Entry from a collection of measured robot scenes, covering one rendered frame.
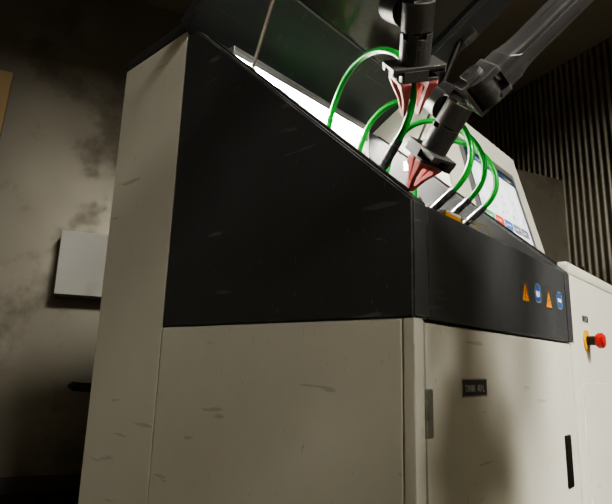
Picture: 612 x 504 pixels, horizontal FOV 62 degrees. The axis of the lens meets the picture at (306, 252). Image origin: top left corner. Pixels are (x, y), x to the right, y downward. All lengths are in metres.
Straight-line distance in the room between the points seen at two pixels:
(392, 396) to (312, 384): 0.14
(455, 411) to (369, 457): 0.14
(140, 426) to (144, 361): 0.13
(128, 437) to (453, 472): 0.68
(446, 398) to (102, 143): 3.09
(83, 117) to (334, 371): 3.07
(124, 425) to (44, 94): 2.77
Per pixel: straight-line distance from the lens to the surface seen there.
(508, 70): 1.11
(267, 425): 0.84
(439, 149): 1.10
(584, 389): 1.37
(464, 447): 0.80
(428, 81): 1.01
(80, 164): 3.52
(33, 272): 3.36
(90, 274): 3.18
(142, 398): 1.13
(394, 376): 0.69
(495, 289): 0.92
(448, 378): 0.75
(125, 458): 1.19
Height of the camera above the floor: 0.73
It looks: 12 degrees up
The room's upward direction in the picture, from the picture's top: 2 degrees clockwise
